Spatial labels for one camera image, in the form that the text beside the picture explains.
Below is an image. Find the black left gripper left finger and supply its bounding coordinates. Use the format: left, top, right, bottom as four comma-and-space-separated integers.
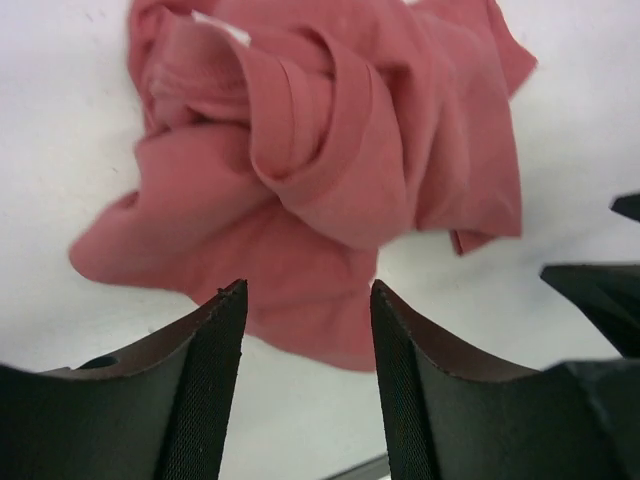
1, 280, 248, 480

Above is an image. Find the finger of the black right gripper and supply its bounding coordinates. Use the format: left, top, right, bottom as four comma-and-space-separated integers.
610, 192, 640, 222
540, 263, 639, 358

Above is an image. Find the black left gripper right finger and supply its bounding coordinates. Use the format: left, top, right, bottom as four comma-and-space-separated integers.
370, 281, 639, 479

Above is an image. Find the pink t shirt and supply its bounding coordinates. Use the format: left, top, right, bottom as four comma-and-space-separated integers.
70, 1, 537, 371

